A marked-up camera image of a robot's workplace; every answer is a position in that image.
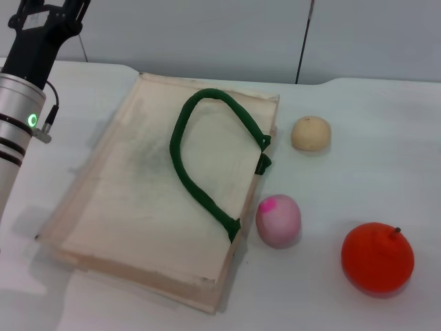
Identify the orange red persimmon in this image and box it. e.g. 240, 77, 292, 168
340, 222, 416, 298

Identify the pink round bun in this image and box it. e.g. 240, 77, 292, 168
254, 193, 302, 250

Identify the beige round bun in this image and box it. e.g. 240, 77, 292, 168
290, 115, 332, 152

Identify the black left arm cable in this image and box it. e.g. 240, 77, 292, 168
32, 79, 60, 144

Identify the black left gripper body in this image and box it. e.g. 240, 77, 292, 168
0, 8, 83, 92

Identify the cream handbag with green handles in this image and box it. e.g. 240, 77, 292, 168
35, 71, 281, 316

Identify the thin black cable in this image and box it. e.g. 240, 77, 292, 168
294, 0, 316, 85
78, 33, 89, 63

